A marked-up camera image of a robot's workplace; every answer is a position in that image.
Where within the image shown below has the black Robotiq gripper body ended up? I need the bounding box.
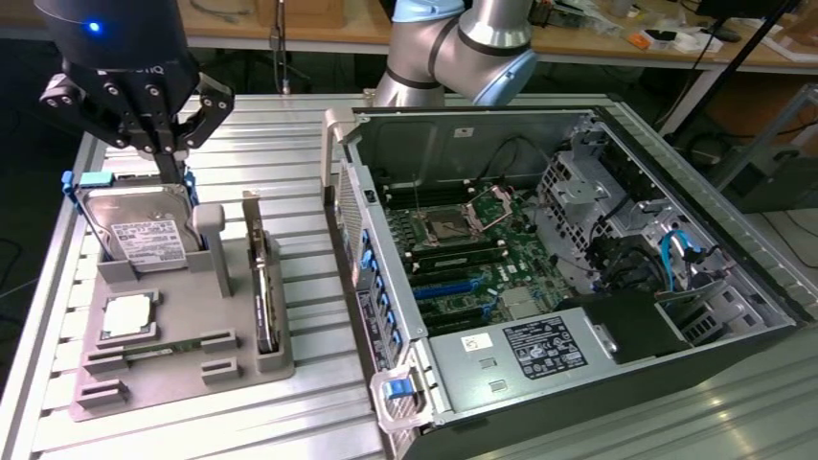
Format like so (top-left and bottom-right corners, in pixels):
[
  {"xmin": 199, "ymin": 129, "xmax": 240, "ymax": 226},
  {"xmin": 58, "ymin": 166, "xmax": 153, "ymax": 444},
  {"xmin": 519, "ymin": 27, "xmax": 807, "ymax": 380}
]
[{"xmin": 30, "ymin": 0, "xmax": 200, "ymax": 154}]

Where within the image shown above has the graphics card with metal bracket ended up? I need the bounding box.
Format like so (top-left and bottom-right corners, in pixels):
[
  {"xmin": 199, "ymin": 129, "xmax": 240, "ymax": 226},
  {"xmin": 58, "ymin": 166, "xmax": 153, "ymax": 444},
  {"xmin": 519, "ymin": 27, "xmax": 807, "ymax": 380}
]
[{"xmin": 240, "ymin": 189, "xmax": 284, "ymax": 357}]

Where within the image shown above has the black RAM slot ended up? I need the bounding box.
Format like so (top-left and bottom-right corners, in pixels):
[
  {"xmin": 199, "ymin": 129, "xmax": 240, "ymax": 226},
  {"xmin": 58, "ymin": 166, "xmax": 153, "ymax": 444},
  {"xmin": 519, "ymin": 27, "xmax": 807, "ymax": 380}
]
[
  {"xmin": 384, "ymin": 193, "xmax": 475, "ymax": 208},
  {"xmin": 381, "ymin": 183, "xmax": 471, "ymax": 197}
]

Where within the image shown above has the silver CPU chip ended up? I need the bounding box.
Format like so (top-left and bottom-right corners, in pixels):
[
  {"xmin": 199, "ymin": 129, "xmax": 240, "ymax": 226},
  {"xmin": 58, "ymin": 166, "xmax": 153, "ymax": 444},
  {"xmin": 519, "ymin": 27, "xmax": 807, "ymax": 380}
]
[{"xmin": 101, "ymin": 295, "xmax": 154, "ymax": 339}]

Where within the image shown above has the CPU socket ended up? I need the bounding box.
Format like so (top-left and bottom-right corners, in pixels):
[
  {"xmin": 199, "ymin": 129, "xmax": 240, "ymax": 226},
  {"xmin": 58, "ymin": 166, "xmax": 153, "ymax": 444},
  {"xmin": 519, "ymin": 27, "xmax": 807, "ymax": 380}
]
[{"xmin": 413, "ymin": 205, "xmax": 473, "ymax": 248}]

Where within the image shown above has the grey plastic parts rack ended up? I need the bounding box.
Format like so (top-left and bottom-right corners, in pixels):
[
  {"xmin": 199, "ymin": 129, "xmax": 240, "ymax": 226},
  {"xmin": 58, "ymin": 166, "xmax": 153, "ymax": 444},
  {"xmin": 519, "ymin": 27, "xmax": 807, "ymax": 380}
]
[{"xmin": 66, "ymin": 203, "xmax": 296, "ymax": 423}]

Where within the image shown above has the metal socket cover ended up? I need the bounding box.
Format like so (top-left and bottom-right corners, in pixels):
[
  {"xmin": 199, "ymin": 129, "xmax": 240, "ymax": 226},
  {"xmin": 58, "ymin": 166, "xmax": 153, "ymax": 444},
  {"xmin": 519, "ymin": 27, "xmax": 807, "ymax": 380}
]
[{"xmin": 460, "ymin": 184, "xmax": 520, "ymax": 231}]

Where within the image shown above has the installed black RAM stick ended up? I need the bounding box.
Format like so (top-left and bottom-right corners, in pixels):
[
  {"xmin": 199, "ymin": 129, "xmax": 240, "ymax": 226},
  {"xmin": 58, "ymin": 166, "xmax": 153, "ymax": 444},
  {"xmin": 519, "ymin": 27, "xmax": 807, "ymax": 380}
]
[{"xmin": 407, "ymin": 246, "xmax": 511, "ymax": 275}]

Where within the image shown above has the green RAM stick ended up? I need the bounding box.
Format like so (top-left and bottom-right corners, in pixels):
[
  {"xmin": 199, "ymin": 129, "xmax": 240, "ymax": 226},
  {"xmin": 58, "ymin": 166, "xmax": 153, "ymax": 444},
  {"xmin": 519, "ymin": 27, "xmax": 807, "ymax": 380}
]
[{"xmin": 120, "ymin": 338, "xmax": 205, "ymax": 358}]

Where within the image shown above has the blue expansion slot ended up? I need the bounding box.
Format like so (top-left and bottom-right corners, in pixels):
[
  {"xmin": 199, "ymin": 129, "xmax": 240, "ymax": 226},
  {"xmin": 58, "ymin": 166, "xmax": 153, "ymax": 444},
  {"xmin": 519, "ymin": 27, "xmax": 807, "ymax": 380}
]
[{"xmin": 411, "ymin": 277, "xmax": 479, "ymax": 301}]

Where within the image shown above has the black expansion slot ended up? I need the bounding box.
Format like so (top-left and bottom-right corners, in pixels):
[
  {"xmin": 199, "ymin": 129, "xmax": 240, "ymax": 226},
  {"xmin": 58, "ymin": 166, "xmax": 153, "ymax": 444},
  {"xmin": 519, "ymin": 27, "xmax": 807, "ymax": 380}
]
[{"xmin": 420, "ymin": 306, "xmax": 488, "ymax": 334}]

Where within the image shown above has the perforated grey drive cage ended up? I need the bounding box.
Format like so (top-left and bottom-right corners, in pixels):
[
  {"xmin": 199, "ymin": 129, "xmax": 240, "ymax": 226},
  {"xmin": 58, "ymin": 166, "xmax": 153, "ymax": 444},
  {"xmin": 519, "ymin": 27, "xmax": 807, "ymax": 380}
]
[{"xmin": 533, "ymin": 149, "xmax": 638, "ymax": 250}]

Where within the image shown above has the green motherboard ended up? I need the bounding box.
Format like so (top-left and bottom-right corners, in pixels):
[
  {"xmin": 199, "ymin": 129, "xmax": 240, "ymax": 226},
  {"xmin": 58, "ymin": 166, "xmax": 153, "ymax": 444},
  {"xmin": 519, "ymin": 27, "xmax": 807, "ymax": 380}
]
[{"xmin": 381, "ymin": 184, "xmax": 576, "ymax": 336}]

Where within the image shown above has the silver chipset heatsink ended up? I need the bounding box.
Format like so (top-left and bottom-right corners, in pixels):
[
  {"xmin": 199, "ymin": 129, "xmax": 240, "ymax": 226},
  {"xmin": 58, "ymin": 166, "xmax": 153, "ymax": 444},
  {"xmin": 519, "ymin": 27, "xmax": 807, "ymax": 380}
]
[{"xmin": 500, "ymin": 288, "xmax": 539, "ymax": 321}]

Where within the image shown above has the grey power supply unit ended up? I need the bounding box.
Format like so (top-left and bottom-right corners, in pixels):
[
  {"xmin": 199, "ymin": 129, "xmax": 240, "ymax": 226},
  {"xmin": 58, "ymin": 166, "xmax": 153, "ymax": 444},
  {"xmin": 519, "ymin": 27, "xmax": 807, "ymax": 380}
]
[{"xmin": 425, "ymin": 306, "xmax": 620, "ymax": 417}]

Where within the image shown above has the white holder with black insert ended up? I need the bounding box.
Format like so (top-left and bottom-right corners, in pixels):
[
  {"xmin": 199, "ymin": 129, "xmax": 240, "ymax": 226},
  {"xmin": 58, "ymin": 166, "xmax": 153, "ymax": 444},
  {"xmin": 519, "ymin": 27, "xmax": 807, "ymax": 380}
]
[{"xmin": 628, "ymin": 26, "xmax": 724, "ymax": 54}]

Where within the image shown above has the black monitor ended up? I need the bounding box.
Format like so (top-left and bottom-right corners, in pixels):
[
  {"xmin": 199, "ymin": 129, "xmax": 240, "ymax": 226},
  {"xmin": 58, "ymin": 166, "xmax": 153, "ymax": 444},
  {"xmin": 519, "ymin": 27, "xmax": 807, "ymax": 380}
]
[{"xmin": 694, "ymin": 0, "xmax": 800, "ymax": 20}]

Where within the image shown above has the open black PC case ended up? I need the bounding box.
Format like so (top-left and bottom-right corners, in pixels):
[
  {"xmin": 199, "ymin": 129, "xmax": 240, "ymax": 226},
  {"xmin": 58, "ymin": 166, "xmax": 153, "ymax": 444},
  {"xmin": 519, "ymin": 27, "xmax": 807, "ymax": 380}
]
[{"xmin": 317, "ymin": 105, "xmax": 807, "ymax": 460}]

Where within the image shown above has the black stand pole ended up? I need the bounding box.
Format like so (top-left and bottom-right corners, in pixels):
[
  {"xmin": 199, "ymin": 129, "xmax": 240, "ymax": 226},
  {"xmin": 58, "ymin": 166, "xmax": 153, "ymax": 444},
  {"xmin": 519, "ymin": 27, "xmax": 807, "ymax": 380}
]
[{"xmin": 714, "ymin": 0, "xmax": 803, "ymax": 97}]

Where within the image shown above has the grey disk bay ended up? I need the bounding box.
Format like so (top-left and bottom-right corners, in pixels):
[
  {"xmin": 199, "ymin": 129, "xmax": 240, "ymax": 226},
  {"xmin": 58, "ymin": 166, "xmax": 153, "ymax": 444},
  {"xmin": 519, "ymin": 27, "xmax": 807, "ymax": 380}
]
[{"xmin": 654, "ymin": 280, "xmax": 778, "ymax": 347}]

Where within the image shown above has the dark grey cabinet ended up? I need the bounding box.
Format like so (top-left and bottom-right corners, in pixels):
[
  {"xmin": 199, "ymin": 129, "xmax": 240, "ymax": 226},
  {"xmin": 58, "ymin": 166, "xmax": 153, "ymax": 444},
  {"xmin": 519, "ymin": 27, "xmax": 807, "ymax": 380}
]
[{"xmin": 724, "ymin": 143, "xmax": 818, "ymax": 215}]

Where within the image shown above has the white flat box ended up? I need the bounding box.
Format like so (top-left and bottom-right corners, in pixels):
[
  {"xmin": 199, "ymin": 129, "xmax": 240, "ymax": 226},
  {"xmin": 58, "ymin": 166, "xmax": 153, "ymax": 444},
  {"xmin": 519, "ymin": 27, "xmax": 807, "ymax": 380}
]
[{"xmin": 759, "ymin": 28, "xmax": 818, "ymax": 61}]

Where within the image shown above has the wooden desk white frame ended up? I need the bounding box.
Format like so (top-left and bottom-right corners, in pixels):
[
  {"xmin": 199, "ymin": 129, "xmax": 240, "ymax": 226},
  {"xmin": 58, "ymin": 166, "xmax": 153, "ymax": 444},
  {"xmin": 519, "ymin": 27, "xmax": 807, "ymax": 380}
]
[
  {"xmin": 0, "ymin": 0, "xmax": 392, "ymax": 97},
  {"xmin": 529, "ymin": 0, "xmax": 818, "ymax": 138}
]

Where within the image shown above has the hard disk with blue bracket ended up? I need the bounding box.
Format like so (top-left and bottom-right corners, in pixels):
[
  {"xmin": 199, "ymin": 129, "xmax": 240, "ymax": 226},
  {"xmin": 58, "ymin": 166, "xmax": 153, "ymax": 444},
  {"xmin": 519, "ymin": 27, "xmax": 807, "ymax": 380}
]
[{"xmin": 60, "ymin": 168, "xmax": 205, "ymax": 274}]

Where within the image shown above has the black wire loop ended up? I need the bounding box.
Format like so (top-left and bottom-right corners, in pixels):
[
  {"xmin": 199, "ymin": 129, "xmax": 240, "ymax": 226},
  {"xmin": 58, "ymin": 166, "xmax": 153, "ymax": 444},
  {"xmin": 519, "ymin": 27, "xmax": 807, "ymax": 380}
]
[{"xmin": 479, "ymin": 136, "xmax": 552, "ymax": 186}]

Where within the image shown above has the black wire bundle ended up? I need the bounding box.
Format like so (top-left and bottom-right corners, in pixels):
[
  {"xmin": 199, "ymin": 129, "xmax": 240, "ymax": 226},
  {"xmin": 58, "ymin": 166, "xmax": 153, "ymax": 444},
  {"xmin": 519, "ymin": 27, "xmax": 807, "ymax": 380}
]
[{"xmin": 584, "ymin": 234, "xmax": 670, "ymax": 293}]

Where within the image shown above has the blue wire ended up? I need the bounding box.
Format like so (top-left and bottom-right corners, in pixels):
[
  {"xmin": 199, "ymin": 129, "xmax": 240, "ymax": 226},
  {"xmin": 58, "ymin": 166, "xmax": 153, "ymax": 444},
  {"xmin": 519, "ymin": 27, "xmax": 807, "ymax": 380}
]
[{"xmin": 660, "ymin": 228, "xmax": 702, "ymax": 293}]

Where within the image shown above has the aluminium profile frame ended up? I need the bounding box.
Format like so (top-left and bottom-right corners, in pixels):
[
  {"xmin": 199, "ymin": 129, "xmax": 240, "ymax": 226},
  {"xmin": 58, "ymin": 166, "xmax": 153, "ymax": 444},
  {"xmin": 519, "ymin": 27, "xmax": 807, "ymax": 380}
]
[{"xmin": 714, "ymin": 83, "xmax": 818, "ymax": 193}]

